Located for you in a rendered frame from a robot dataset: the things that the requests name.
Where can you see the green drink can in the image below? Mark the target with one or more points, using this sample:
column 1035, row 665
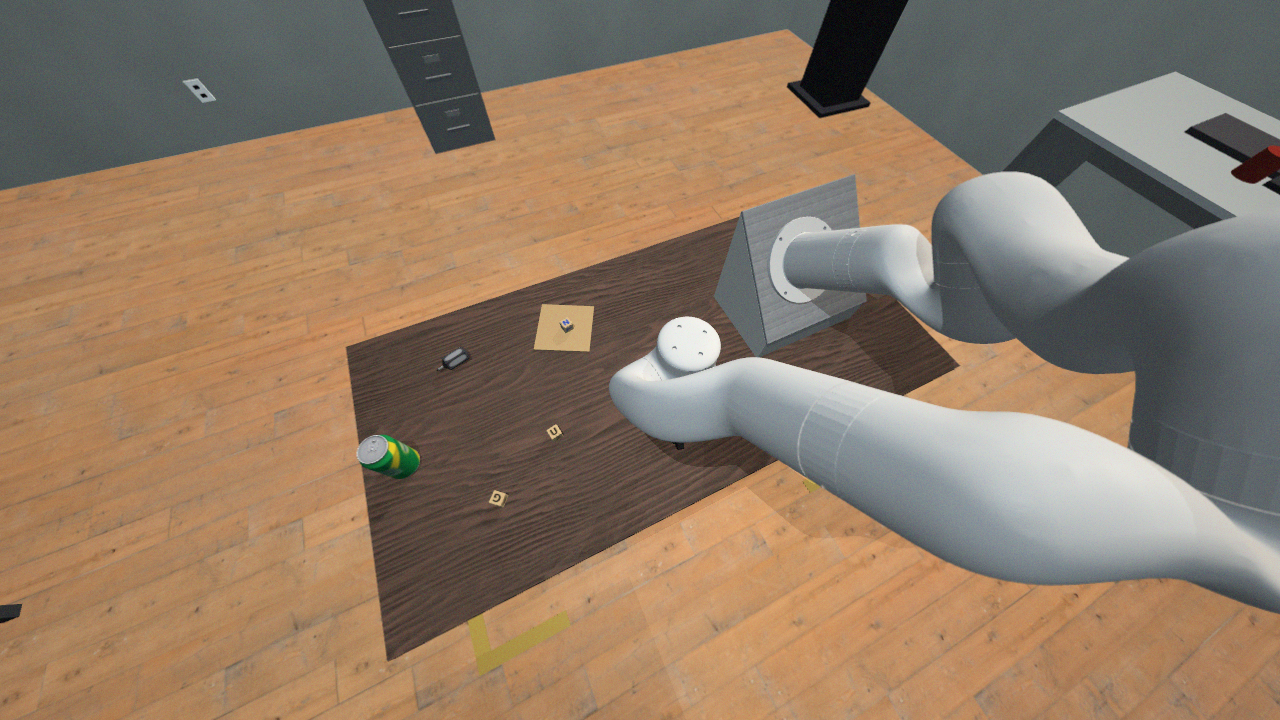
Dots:
column 388, row 456

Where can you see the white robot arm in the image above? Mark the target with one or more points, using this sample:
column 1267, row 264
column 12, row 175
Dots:
column 1016, row 496

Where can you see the tan square mat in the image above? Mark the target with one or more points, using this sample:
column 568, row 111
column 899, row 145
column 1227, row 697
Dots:
column 551, row 337

